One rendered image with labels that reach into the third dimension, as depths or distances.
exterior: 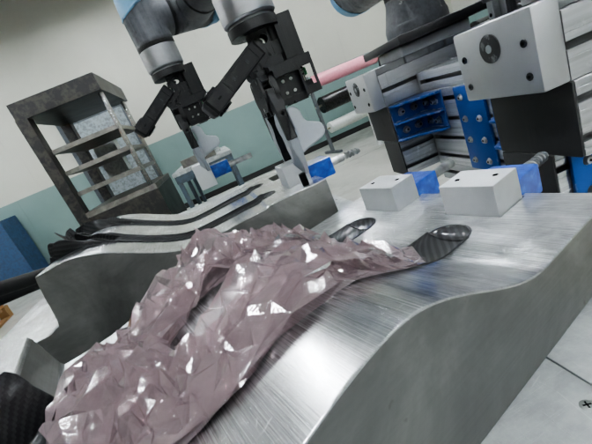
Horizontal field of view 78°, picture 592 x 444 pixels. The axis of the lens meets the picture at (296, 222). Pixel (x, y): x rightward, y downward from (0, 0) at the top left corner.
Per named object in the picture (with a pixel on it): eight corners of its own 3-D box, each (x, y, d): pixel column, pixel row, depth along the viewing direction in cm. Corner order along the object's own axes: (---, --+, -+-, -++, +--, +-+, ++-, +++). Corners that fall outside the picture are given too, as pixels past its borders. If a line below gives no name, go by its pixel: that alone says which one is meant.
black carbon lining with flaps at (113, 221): (265, 192, 68) (243, 144, 65) (284, 206, 53) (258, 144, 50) (83, 277, 63) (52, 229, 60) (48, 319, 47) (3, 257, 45)
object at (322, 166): (358, 165, 60) (347, 133, 59) (372, 166, 56) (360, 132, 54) (287, 197, 58) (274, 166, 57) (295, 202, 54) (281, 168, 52)
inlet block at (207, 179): (254, 165, 85) (245, 143, 83) (257, 166, 80) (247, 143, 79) (202, 188, 83) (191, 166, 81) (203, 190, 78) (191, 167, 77)
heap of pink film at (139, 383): (313, 236, 40) (285, 171, 38) (456, 262, 25) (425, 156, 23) (70, 395, 29) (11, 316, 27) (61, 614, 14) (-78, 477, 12)
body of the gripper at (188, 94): (218, 116, 75) (190, 57, 71) (179, 133, 73) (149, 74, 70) (216, 119, 82) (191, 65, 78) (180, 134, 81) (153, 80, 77)
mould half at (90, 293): (299, 206, 77) (273, 145, 73) (348, 235, 52) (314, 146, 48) (65, 318, 69) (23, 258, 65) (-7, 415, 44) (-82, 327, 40)
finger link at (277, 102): (299, 134, 48) (270, 72, 47) (289, 138, 48) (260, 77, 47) (293, 142, 53) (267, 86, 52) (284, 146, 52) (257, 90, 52)
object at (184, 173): (245, 190, 608) (221, 138, 581) (260, 213, 427) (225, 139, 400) (206, 208, 600) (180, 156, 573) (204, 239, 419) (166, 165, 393)
